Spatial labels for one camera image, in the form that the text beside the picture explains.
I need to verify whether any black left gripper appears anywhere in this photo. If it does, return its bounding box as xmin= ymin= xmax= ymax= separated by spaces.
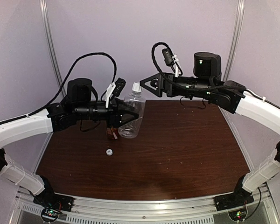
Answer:
xmin=74 ymin=98 xmax=139 ymax=128

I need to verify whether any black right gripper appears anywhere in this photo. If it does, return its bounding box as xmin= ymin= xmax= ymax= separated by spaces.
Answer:
xmin=139 ymin=72 xmax=213 ymax=98

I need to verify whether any small clear plastic bottle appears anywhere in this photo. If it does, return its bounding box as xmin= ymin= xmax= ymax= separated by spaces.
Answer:
xmin=119 ymin=90 xmax=146 ymax=139

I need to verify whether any large gold label drink bottle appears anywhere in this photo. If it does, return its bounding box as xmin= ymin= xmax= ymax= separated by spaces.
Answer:
xmin=106 ymin=127 xmax=119 ymax=140

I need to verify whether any white bottle cap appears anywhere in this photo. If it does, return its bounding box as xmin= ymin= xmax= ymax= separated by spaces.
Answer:
xmin=106 ymin=149 xmax=113 ymax=156

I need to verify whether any white flip nozzle cap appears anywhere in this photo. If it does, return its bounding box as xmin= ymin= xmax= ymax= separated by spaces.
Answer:
xmin=132 ymin=82 xmax=142 ymax=93

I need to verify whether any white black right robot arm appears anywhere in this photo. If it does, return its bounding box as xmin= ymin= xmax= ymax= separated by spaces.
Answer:
xmin=140 ymin=49 xmax=280 ymax=206

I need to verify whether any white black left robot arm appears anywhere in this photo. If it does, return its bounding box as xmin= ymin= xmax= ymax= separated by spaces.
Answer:
xmin=0 ymin=78 xmax=139 ymax=207

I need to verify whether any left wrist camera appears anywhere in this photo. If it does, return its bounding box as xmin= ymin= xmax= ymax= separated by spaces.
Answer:
xmin=112 ymin=78 xmax=126 ymax=97

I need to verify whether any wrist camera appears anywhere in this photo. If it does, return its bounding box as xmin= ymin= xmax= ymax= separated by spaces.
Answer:
xmin=112 ymin=78 xmax=126 ymax=97
xmin=162 ymin=48 xmax=179 ymax=77

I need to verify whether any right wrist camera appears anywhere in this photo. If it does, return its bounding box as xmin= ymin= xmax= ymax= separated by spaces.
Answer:
xmin=162 ymin=48 xmax=179 ymax=77

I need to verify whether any right aluminium frame post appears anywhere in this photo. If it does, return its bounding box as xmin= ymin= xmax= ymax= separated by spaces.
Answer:
xmin=223 ymin=0 xmax=245 ymax=81

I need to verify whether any aluminium frame post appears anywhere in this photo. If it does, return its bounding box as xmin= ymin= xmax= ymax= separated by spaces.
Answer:
xmin=39 ymin=0 xmax=63 ymax=88
xmin=223 ymin=0 xmax=245 ymax=81

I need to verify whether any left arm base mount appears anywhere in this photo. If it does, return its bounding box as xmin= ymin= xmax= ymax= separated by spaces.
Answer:
xmin=30 ymin=176 xmax=74 ymax=224

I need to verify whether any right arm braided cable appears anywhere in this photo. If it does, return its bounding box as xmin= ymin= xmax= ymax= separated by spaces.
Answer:
xmin=151 ymin=42 xmax=280 ymax=115

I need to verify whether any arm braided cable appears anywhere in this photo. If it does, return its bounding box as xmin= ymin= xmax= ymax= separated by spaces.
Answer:
xmin=151 ymin=42 xmax=280 ymax=115
xmin=0 ymin=52 xmax=119 ymax=126

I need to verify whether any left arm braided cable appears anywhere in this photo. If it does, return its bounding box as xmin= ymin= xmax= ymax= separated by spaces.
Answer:
xmin=0 ymin=52 xmax=119 ymax=126

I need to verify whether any left aluminium frame post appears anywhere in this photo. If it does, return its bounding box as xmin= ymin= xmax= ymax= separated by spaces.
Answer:
xmin=39 ymin=0 xmax=63 ymax=88

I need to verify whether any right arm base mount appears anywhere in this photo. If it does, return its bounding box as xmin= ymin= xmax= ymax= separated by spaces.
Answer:
xmin=214 ymin=175 xmax=262 ymax=223

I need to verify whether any front aluminium frame rail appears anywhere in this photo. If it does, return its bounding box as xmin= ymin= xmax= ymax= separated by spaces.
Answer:
xmin=7 ymin=184 xmax=280 ymax=224

